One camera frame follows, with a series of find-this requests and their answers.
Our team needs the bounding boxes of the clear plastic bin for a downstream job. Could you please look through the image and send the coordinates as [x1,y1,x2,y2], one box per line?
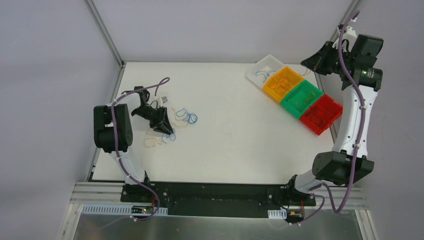
[245,54,286,89]

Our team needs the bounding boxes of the blue cable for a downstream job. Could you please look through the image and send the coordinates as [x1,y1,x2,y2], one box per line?
[255,69,277,83]

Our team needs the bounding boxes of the aluminium frame rail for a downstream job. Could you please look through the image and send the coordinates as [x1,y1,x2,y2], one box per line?
[70,182,370,210]

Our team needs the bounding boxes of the green plastic bin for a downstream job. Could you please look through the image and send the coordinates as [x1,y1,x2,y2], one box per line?
[280,79,324,119]

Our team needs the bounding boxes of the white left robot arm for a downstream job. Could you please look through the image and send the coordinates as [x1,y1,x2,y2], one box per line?
[93,86,175,203]

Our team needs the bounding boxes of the red plastic bin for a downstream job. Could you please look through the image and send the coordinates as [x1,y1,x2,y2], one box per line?
[300,94,343,136]

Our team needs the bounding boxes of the yellow cables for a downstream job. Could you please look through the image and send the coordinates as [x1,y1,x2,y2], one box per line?
[143,106,190,149]

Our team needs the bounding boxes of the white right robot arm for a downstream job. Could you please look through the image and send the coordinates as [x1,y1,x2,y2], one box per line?
[283,34,384,205]

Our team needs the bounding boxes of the blue cables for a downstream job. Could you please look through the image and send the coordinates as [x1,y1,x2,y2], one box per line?
[160,107,199,144]

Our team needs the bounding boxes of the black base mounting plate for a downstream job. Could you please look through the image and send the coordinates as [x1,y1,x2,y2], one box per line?
[120,181,316,219]

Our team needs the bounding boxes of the yellow plastic bin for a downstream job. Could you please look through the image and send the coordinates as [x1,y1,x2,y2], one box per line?
[262,66,304,103]

